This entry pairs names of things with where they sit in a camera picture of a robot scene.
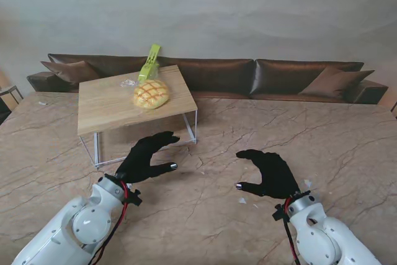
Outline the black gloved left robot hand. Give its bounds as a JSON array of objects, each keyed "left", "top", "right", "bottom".
[{"left": 115, "top": 131, "right": 181, "bottom": 185}]

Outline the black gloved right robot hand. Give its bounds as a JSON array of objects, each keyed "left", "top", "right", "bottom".
[{"left": 235, "top": 149, "right": 301, "bottom": 200}]

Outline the yellow melon bread bun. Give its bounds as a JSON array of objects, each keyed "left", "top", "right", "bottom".
[{"left": 132, "top": 79, "right": 170, "bottom": 110}]

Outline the clear plastic bread bag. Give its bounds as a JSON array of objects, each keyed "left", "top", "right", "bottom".
[{"left": 120, "top": 72, "right": 171, "bottom": 111}]

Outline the lime green sealing clip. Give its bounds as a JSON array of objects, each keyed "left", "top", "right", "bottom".
[{"left": 138, "top": 44, "right": 162, "bottom": 81}]

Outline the brown leather cushion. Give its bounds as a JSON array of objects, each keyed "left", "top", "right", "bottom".
[
  {"left": 40, "top": 60, "right": 100, "bottom": 85},
  {"left": 298, "top": 66, "right": 375, "bottom": 97}
]

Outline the brown leather sofa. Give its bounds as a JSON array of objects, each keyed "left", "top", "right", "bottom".
[{"left": 27, "top": 53, "right": 389, "bottom": 105}]

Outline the red and black arm cable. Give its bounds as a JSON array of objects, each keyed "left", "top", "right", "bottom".
[
  {"left": 283, "top": 196, "right": 300, "bottom": 265},
  {"left": 89, "top": 181, "right": 131, "bottom": 265}
]

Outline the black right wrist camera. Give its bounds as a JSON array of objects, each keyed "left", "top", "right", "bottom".
[{"left": 272, "top": 204, "right": 289, "bottom": 221}]

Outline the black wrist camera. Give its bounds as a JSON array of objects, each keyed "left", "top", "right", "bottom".
[
  {"left": 272, "top": 204, "right": 289, "bottom": 221},
  {"left": 125, "top": 186, "right": 143, "bottom": 207}
]

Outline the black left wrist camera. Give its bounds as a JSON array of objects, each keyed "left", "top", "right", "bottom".
[{"left": 125, "top": 186, "right": 143, "bottom": 207}]

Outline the wooden shelf with white frame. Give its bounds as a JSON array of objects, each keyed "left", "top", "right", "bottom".
[{"left": 77, "top": 65, "right": 199, "bottom": 169}]

